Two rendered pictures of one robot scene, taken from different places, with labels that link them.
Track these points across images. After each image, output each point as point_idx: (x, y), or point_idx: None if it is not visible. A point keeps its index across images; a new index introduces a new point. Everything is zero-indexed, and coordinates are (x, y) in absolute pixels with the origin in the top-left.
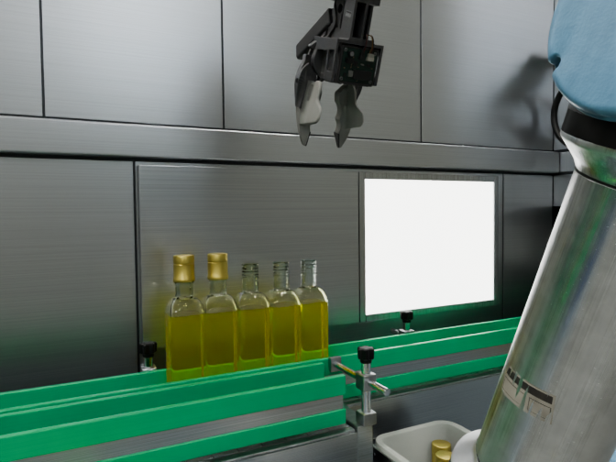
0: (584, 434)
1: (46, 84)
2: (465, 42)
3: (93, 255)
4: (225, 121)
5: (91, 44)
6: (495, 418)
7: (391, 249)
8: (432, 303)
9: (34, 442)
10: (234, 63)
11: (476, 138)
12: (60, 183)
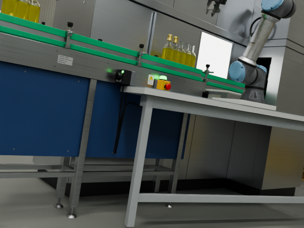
0: (257, 47)
1: None
2: (231, 0)
3: (142, 31)
4: (173, 6)
5: None
6: (246, 49)
7: (204, 54)
8: (211, 73)
9: (154, 58)
10: None
11: (229, 30)
12: (139, 11)
